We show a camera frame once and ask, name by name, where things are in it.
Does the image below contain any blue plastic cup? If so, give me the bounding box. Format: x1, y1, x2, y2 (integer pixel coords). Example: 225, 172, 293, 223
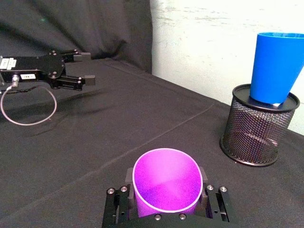
249, 32, 304, 105

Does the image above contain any black hanging cloth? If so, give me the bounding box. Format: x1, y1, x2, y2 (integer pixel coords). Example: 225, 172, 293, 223
0, 0, 153, 74

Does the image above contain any thin cable with silver plug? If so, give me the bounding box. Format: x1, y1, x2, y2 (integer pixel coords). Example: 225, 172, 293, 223
0, 75, 58, 126

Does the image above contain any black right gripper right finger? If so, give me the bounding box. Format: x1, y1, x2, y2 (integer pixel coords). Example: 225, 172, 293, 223
196, 166, 238, 223

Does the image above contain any black table cloth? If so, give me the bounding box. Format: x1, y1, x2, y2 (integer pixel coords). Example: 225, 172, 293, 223
0, 58, 304, 228

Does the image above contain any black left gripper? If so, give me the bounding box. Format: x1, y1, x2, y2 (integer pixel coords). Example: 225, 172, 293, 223
0, 49, 96, 92

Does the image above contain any black mesh pen holder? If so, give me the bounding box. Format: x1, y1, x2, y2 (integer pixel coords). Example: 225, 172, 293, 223
219, 83, 301, 166

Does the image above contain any purple plastic cup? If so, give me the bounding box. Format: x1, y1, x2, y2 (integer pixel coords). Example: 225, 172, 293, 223
132, 148, 204, 218

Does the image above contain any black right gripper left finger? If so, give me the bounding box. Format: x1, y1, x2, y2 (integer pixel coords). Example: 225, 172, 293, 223
102, 167, 139, 228

